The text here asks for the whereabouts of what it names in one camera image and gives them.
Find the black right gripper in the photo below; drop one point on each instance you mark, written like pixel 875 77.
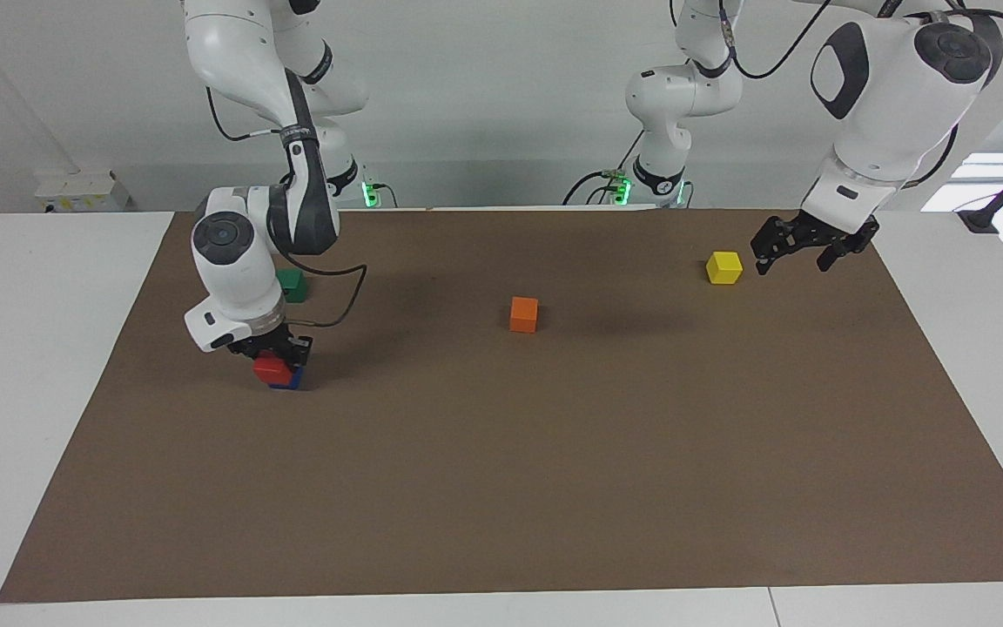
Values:
pixel 262 340

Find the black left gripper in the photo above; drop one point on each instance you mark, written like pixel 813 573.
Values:
pixel 841 235

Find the red wooden block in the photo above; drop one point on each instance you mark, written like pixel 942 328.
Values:
pixel 272 369

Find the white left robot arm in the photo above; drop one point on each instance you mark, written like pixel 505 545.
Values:
pixel 893 96

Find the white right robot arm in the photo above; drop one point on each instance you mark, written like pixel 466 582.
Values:
pixel 236 261

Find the blue wooden block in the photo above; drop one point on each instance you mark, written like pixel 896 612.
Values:
pixel 294 380

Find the green wooden block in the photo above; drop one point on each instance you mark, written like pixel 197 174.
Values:
pixel 294 284

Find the yellow wooden block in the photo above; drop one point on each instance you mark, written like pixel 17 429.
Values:
pixel 724 267

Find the orange wooden block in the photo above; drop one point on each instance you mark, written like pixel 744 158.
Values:
pixel 524 314

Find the green lit base connector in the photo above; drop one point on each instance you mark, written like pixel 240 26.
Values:
pixel 619 187
pixel 370 193

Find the white box with yellow labels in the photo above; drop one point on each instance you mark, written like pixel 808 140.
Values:
pixel 84 190

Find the brown paper mat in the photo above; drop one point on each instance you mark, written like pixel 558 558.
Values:
pixel 554 453

